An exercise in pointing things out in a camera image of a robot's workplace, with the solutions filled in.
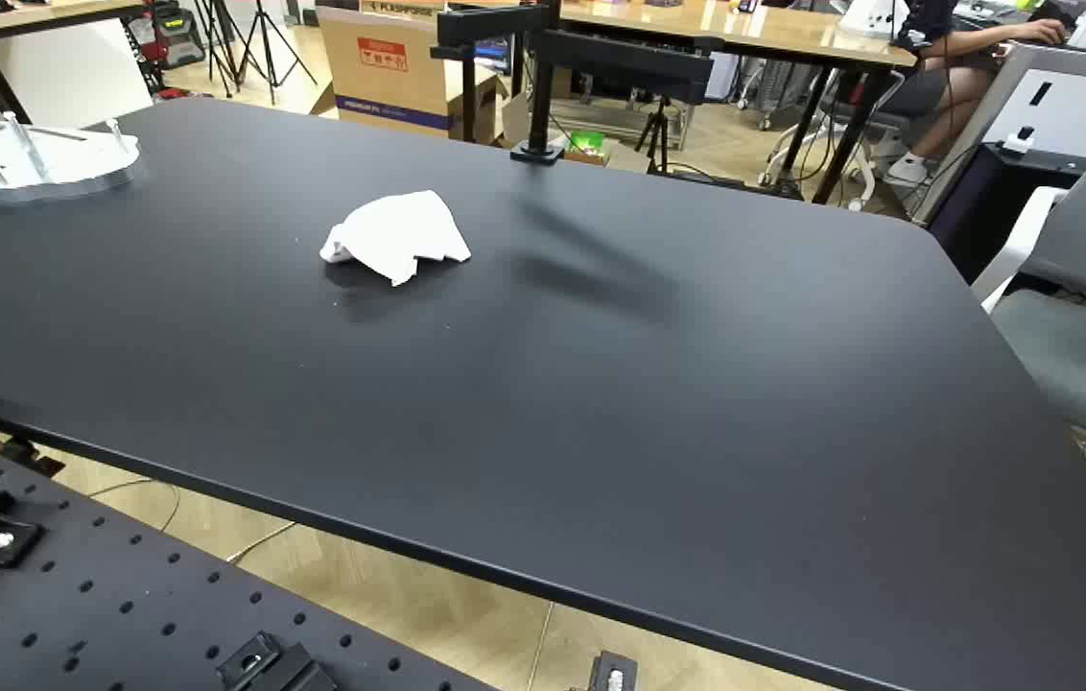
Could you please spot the white patterned towel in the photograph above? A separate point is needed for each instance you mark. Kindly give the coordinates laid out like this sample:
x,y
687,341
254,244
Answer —
x,y
393,237

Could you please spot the green small item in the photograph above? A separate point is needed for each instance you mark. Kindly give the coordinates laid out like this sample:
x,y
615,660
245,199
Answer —
x,y
588,144

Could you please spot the small black tripod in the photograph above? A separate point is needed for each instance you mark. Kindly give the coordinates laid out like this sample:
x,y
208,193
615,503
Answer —
x,y
657,128

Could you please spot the black metal stand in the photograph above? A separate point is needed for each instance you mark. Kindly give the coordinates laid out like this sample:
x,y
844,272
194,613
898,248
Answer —
x,y
622,64

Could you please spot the brown cardboard box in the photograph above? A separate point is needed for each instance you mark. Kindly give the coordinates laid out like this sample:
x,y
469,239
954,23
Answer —
x,y
381,70

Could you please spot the long wooden table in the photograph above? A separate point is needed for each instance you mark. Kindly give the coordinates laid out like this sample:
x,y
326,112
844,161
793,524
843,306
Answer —
x,y
747,32

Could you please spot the tall black tripod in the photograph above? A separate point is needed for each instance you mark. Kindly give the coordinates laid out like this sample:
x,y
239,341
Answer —
x,y
261,38

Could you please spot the seated person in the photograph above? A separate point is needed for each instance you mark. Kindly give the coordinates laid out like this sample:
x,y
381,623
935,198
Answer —
x,y
948,89

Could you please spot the black perforated board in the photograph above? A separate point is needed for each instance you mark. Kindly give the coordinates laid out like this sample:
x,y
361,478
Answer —
x,y
82,601

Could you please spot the grey office chair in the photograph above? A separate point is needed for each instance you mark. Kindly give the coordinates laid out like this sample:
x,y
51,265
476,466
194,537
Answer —
x,y
1083,348

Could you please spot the white flat board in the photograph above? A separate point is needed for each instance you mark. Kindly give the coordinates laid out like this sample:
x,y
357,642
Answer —
x,y
75,70

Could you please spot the grey slotted panel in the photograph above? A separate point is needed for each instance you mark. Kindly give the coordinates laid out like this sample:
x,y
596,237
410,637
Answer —
x,y
1081,109

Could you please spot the small black bracket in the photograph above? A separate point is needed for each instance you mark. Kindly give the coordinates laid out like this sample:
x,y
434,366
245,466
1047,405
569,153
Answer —
x,y
611,674

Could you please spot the black mounting bracket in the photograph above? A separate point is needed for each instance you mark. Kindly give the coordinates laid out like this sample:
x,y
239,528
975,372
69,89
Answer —
x,y
275,665

